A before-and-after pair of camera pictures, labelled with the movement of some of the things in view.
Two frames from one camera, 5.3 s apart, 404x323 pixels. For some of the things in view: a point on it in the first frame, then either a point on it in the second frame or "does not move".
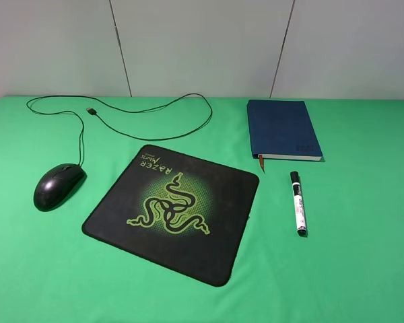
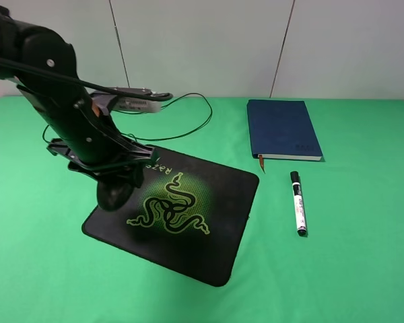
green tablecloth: [357, 262] does not move
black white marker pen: [299, 204] does not move
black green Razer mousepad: [178, 213] does not move
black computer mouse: [56, 184] → [112, 196]
